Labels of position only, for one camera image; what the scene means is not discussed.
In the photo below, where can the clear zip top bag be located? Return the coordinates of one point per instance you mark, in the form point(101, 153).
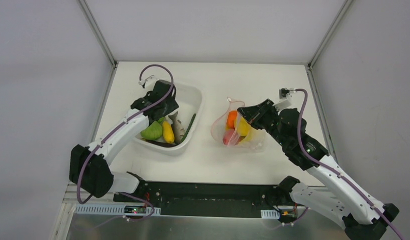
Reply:
point(218, 129)

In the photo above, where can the dark eggplant toy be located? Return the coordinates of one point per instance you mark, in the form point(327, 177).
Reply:
point(161, 144)

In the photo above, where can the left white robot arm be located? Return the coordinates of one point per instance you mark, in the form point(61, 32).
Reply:
point(90, 165)

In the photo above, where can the yellow napa cabbage toy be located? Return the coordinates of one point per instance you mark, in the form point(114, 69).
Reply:
point(245, 130)

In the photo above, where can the orange toy fruit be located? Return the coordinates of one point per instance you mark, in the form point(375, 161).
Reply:
point(231, 119)

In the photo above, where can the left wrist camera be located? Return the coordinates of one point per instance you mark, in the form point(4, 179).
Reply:
point(147, 81)

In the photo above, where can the red apple toy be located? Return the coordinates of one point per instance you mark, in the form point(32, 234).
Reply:
point(231, 137)

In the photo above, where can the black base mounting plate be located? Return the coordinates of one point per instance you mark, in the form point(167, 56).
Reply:
point(209, 199)

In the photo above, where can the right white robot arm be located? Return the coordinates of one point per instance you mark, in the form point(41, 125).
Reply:
point(361, 216)

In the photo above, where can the green cucumber toy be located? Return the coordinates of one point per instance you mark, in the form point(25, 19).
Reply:
point(188, 128)

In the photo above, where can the yellow corn toy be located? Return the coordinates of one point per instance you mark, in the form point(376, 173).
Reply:
point(168, 134)

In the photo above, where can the white plastic basket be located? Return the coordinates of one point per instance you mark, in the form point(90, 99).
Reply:
point(191, 102)

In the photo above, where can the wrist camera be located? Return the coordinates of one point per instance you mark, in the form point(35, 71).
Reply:
point(284, 98)
point(147, 81)

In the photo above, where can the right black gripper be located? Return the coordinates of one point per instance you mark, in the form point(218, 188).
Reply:
point(255, 114)

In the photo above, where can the grey fish toy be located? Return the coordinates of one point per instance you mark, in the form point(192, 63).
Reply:
point(177, 128)

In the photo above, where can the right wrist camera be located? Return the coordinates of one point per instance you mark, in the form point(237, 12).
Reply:
point(284, 98)

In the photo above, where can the green round vegetable toy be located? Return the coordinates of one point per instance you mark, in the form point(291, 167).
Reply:
point(152, 132)

